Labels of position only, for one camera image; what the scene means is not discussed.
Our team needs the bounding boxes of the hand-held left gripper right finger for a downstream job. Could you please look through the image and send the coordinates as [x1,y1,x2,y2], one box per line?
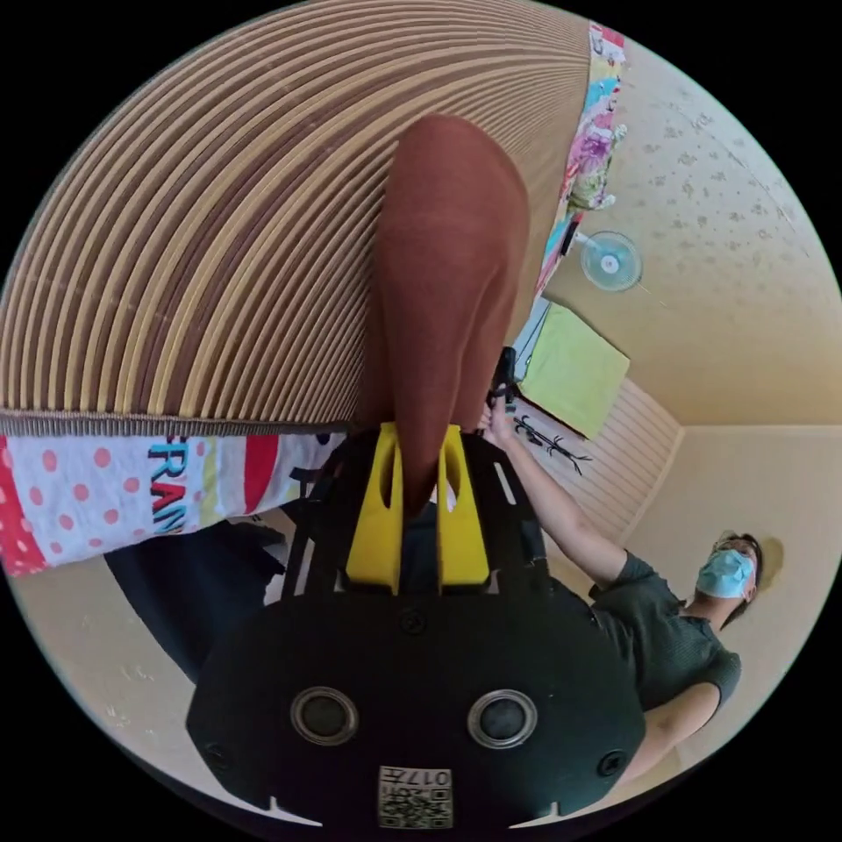
[436,423,492,596]

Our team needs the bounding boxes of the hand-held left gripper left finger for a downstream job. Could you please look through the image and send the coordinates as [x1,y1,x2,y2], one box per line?
[346,421,404,596]

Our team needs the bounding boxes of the brown pants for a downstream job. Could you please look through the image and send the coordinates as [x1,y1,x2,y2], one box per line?
[357,112,532,522]

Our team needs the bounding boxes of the person's left forearm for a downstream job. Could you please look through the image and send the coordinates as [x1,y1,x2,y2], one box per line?
[617,681,722,788]

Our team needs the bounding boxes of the person's right forearm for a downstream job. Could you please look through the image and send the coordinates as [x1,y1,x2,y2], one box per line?
[494,424,630,588]

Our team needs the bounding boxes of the person's right hand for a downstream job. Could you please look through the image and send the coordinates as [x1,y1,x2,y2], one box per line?
[478,401,516,446]

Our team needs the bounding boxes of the window with green curtain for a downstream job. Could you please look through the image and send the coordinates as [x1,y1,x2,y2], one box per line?
[512,299,632,442]

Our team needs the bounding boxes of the person's body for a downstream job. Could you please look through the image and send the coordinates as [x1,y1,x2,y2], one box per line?
[103,512,785,785]

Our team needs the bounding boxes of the bed with woven mat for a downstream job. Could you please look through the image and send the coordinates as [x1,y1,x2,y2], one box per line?
[0,0,627,580]

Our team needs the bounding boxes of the white wall fan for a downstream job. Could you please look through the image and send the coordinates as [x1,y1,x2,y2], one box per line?
[578,229,644,295]

